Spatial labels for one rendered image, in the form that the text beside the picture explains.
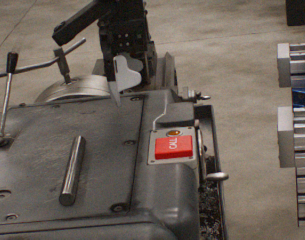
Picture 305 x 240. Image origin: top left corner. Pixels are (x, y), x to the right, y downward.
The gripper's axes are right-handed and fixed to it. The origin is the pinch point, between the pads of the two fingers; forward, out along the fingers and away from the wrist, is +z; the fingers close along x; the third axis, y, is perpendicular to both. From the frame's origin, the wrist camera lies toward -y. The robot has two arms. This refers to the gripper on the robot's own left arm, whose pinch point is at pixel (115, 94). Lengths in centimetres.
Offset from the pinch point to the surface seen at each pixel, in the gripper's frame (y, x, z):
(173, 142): 10.4, -17.5, 2.8
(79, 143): -4.9, -16.1, 1.9
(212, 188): 15, 100, 75
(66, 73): -13.9, 26.5, 3.4
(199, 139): 13, 82, 48
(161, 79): 0, 138, 46
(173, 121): 10.2, -5.7, 4.1
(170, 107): 9.6, 0.9, 4.1
